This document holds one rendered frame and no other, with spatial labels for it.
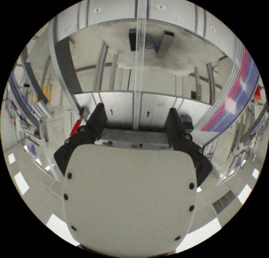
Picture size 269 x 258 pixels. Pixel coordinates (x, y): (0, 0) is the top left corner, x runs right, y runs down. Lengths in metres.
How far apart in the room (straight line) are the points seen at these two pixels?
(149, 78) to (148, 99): 1.79
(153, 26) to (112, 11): 0.32
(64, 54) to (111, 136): 0.31
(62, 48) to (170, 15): 0.24
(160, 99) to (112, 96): 0.12
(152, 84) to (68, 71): 1.83
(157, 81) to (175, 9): 1.91
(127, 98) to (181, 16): 0.25
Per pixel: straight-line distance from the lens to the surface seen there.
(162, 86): 2.03
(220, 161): 1.54
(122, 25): 0.49
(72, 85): 0.29
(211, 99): 0.70
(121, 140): 0.32
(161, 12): 0.19
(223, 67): 1.67
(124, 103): 0.25
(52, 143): 1.23
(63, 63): 0.27
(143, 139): 0.32
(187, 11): 0.22
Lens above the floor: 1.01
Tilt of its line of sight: 11 degrees up
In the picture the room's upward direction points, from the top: 176 degrees counter-clockwise
